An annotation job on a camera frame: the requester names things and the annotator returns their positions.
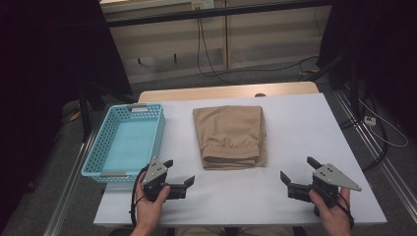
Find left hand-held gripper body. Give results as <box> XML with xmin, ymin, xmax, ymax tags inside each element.
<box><xmin>141</xmin><ymin>158</ymin><xmax>188</xmax><ymax>203</ymax></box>

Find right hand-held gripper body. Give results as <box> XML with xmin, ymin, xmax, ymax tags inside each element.
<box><xmin>287</xmin><ymin>162</ymin><xmax>363</xmax><ymax>217</ymax></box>

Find light blue plastic basket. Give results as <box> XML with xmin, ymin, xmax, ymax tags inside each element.
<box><xmin>81</xmin><ymin>102</ymin><xmax>166</xmax><ymax>184</ymax></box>

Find khaki pants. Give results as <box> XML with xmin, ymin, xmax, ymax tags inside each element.
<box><xmin>192</xmin><ymin>104</ymin><xmax>268</xmax><ymax>171</ymax></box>

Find person's left hand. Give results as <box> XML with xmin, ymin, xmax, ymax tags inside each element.
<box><xmin>134</xmin><ymin>171</ymin><xmax>172</xmax><ymax>230</ymax></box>

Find person's right hand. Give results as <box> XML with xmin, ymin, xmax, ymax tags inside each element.
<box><xmin>308</xmin><ymin>186</ymin><xmax>354</xmax><ymax>236</ymax></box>

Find white table mat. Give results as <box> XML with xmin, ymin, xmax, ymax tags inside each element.
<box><xmin>92</xmin><ymin>92</ymin><xmax>388</xmax><ymax>228</ymax></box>

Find black metal stand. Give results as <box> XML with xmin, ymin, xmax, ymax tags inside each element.
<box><xmin>78</xmin><ymin>80</ymin><xmax>136</xmax><ymax>143</ymax></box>

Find black curtain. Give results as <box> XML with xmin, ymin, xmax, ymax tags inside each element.
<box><xmin>0</xmin><ymin>0</ymin><xmax>134</xmax><ymax>230</ymax></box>
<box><xmin>315</xmin><ymin>0</ymin><xmax>417</xmax><ymax>141</ymax></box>

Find black metal crossbar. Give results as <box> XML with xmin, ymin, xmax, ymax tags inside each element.
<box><xmin>105</xmin><ymin>0</ymin><xmax>332</xmax><ymax>29</ymax></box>

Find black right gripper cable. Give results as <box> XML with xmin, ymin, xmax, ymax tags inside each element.
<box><xmin>314</xmin><ymin>185</ymin><xmax>356</xmax><ymax>230</ymax></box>

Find aluminium floor rail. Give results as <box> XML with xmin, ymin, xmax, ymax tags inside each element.
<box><xmin>333</xmin><ymin>88</ymin><xmax>417</xmax><ymax>215</ymax></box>
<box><xmin>42</xmin><ymin>126</ymin><xmax>101</xmax><ymax>236</ymax></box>

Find black floor cable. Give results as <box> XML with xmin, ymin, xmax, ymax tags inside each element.
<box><xmin>338</xmin><ymin>92</ymin><xmax>390</xmax><ymax>173</ymax></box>

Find white floor cable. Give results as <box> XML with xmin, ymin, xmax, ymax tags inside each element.
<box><xmin>357</xmin><ymin>97</ymin><xmax>410</xmax><ymax>148</ymax></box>

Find black hanging cable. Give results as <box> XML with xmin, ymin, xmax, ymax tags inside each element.
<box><xmin>196</xmin><ymin>17</ymin><xmax>320</xmax><ymax>86</ymax></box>

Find white wall outlet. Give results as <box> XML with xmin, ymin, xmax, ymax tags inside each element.
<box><xmin>191</xmin><ymin>0</ymin><xmax>216</xmax><ymax>11</ymax></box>

